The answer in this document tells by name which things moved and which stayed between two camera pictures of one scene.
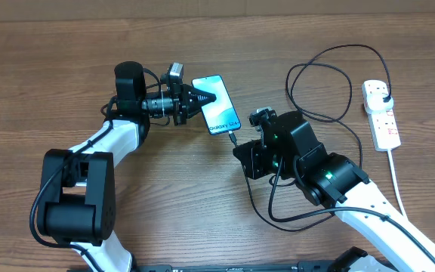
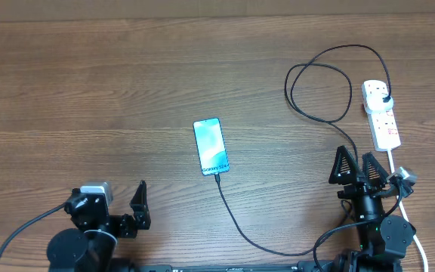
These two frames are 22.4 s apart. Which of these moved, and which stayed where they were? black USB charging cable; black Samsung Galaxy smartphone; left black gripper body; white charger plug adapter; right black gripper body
Moved: black Samsung Galaxy smartphone; right black gripper body; black USB charging cable; left black gripper body
Stayed: white charger plug adapter
